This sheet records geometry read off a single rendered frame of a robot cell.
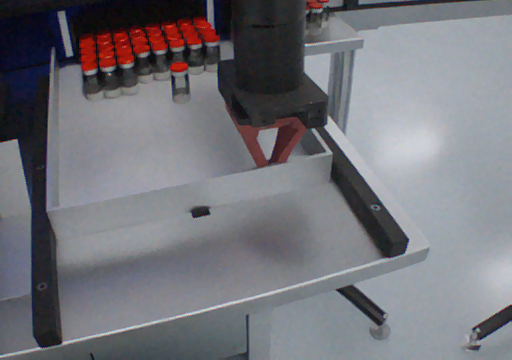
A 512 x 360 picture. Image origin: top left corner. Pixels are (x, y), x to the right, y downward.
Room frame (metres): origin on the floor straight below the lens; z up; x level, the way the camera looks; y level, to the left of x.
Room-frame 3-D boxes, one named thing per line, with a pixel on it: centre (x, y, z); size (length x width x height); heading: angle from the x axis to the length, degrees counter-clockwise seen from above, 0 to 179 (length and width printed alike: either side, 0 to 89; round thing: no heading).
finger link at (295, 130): (0.38, -0.01, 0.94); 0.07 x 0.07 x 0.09; 18
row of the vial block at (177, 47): (0.58, 0.13, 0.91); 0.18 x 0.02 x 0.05; 108
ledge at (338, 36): (0.76, -0.09, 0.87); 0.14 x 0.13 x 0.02; 19
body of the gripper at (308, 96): (0.37, -0.01, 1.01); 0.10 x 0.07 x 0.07; 18
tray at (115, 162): (0.49, 0.10, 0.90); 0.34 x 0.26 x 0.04; 18
